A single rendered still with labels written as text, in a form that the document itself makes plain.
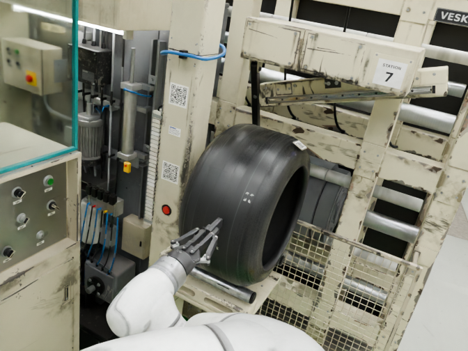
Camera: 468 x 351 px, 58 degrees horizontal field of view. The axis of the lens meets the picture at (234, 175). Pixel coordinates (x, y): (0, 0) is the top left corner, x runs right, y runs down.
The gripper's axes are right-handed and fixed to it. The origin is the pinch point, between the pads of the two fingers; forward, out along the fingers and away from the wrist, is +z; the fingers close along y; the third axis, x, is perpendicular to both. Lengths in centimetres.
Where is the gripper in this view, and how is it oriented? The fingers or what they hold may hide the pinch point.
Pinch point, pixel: (214, 228)
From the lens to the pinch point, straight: 123.9
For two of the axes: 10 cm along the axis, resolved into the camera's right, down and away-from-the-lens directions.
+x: -0.9, 8.5, 5.2
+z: 4.8, -4.2, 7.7
